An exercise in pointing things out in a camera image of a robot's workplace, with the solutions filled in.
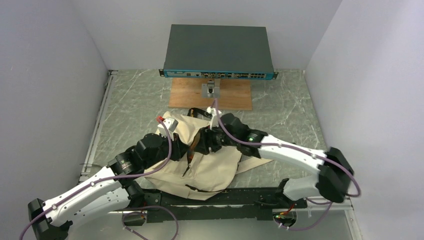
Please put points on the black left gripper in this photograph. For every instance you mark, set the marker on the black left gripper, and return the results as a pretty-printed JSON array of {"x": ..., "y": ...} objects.
[{"x": 179, "y": 149}]

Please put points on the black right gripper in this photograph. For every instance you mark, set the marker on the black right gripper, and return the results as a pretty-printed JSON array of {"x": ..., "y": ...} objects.
[{"x": 206, "y": 141}]

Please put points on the beige canvas backpack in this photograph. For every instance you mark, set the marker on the beige canvas backpack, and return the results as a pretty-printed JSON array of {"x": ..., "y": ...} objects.
[{"x": 203, "y": 176}]

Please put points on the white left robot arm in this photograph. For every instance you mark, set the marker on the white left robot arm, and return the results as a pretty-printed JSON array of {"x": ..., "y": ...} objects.
[{"x": 112, "y": 188}]

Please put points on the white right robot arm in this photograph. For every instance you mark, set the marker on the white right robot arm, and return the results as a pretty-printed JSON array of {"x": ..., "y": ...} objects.
[{"x": 330, "y": 172}]

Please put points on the wooden base board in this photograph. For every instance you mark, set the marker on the wooden base board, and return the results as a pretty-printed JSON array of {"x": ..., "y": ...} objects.
[{"x": 234, "y": 94}]

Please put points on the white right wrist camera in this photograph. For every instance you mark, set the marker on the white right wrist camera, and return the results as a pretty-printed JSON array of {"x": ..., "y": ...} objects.
[{"x": 214, "y": 119}]

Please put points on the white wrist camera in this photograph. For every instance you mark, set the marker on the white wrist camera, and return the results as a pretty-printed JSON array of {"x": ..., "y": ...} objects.
[
  {"x": 166, "y": 126},
  {"x": 214, "y": 119}
]

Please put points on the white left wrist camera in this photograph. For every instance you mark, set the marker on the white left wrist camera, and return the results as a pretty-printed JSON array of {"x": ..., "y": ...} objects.
[{"x": 166, "y": 126}]

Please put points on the grey metal stand bracket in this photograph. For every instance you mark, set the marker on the grey metal stand bracket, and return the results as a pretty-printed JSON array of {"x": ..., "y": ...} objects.
[{"x": 211, "y": 89}]

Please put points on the grey network switch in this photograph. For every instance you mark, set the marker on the grey network switch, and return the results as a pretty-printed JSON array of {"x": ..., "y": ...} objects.
[{"x": 218, "y": 52}]

